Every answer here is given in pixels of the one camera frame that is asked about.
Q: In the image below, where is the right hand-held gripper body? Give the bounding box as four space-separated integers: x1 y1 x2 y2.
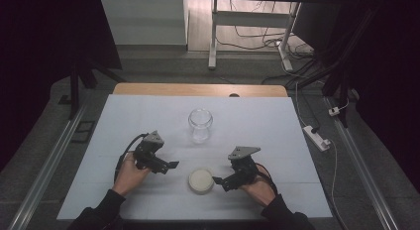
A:
227 146 262 188

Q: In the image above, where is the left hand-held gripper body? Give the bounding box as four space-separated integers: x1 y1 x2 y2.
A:
133 130 166 173

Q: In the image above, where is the white round lid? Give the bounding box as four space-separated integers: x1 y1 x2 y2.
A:
187 168 215 195

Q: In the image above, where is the clear glass jar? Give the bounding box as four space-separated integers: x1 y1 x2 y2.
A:
187 108 214 145

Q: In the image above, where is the person's left hand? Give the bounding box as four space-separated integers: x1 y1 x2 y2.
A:
112 152 154 197

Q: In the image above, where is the person's right hand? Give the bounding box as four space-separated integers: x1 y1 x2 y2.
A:
239 165 277 208

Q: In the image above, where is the white foam board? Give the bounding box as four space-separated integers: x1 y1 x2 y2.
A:
56 93 333 221

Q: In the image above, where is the white power strip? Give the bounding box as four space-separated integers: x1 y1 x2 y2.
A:
302 125 332 153

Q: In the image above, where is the wooden table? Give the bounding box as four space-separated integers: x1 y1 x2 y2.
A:
113 82 289 98

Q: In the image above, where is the black tripod stand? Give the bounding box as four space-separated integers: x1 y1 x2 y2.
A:
58 56 127 121

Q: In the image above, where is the black metal stand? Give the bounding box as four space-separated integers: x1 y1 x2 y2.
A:
286 5 380 129

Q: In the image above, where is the black curtain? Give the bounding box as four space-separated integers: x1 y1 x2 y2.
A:
0 0 124 173
340 0 420 186

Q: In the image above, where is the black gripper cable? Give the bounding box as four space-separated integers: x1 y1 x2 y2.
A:
256 163 279 196
113 133 150 183

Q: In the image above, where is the white power cable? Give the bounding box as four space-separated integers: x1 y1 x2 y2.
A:
294 80 348 230

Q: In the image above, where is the metal floor rail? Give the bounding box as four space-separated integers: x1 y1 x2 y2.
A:
324 96 400 230
7 102 89 230

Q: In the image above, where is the bundle of floor cables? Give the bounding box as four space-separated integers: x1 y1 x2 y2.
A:
216 0 315 60

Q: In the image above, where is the white desk frame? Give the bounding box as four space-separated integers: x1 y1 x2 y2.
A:
207 0 302 72

